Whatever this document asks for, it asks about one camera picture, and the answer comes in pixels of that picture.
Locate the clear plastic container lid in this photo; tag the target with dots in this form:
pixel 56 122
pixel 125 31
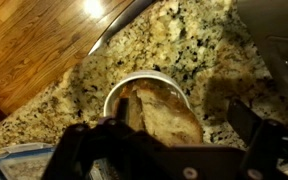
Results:
pixel 25 161

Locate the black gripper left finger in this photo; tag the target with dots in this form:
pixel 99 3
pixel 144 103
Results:
pixel 122 110

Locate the white ceramic bowl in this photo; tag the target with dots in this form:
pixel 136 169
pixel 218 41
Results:
pixel 145 82

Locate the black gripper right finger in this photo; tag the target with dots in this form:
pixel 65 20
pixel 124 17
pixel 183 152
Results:
pixel 243 120

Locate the stainless steel toaster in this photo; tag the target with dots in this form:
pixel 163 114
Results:
pixel 267 22

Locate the bread slice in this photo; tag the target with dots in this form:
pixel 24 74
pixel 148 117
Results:
pixel 170 124
pixel 135 118

